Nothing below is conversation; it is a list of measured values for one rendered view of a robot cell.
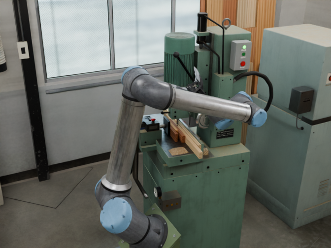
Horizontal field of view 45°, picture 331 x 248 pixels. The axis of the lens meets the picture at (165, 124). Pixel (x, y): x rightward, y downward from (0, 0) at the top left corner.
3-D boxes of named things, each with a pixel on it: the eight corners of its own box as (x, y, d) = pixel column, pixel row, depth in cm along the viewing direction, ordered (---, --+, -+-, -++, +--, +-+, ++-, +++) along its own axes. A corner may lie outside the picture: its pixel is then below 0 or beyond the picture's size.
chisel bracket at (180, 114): (168, 117, 249) (168, 105, 246) (188, 114, 254) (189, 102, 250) (172, 122, 243) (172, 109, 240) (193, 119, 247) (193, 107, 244)
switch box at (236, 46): (229, 68, 233) (231, 40, 226) (244, 66, 236) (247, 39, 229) (234, 71, 227) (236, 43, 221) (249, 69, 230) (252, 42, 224)
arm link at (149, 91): (146, 82, 153) (273, 110, 187) (135, 71, 163) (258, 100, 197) (137, 109, 156) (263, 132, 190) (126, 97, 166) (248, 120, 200)
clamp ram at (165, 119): (154, 130, 251) (153, 117, 247) (165, 128, 253) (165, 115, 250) (158, 136, 243) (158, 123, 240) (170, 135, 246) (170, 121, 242)
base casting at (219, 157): (142, 145, 274) (142, 133, 270) (217, 134, 291) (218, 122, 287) (163, 179, 236) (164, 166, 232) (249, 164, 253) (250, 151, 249)
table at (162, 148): (125, 125, 272) (124, 117, 269) (167, 119, 281) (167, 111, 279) (152, 170, 220) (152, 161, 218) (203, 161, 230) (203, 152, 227)
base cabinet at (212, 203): (143, 228, 304) (141, 145, 274) (212, 212, 322) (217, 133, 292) (162, 270, 266) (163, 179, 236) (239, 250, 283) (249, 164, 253)
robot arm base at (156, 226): (170, 234, 186) (158, 226, 180) (142, 263, 186) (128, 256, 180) (153, 210, 201) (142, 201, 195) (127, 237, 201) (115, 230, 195)
